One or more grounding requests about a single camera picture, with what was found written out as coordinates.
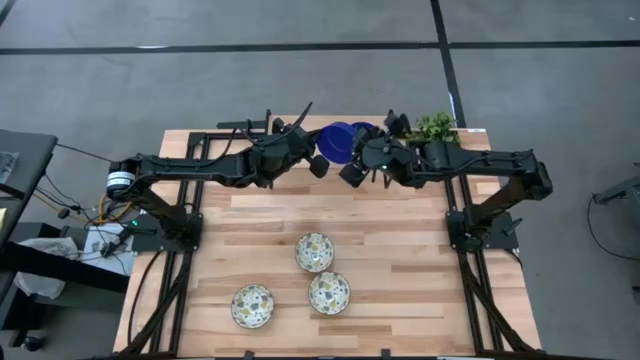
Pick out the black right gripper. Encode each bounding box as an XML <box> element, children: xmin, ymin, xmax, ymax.
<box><xmin>356</xmin><ymin>130</ymin><xmax>401</xmax><ymax>174</ymax></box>

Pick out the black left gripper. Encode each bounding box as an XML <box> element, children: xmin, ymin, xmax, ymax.
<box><xmin>277</xmin><ymin>127</ymin><xmax>324</xmax><ymax>164</ymax></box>

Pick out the yellow bowl with leaf pattern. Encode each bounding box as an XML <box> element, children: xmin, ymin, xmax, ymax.
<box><xmin>293</xmin><ymin>232</ymin><xmax>336</xmax><ymax>274</ymax></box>
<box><xmin>307</xmin><ymin>271</ymin><xmax>352</xmax><ymax>316</ymax></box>
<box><xmin>230</xmin><ymin>283</ymin><xmax>276</xmax><ymax>330</ymax></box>

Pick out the green plant in white pot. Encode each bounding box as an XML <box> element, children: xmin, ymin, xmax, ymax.
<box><xmin>407</xmin><ymin>111</ymin><xmax>462</xmax><ymax>147</ymax></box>

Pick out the white equipment box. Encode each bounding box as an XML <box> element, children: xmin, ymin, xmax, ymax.
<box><xmin>82</xmin><ymin>223</ymin><xmax>136</xmax><ymax>277</ymax></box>

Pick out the grey chair base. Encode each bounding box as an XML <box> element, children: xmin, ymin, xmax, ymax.
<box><xmin>592</xmin><ymin>174</ymin><xmax>640</xmax><ymax>206</ymax></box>

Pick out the black side desk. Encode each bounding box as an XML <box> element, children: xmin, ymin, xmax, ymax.
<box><xmin>0</xmin><ymin>128</ymin><xmax>59</xmax><ymax>251</ymax></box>

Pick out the white plastic bag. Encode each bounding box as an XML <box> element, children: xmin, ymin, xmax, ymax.
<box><xmin>13</xmin><ymin>236</ymin><xmax>81</xmax><ymax>300</ymax></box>

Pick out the black aluminium table frame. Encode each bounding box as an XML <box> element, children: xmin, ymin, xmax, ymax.
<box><xmin>112</xmin><ymin>118</ymin><xmax>539</xmax><ymax>360</ymax></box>

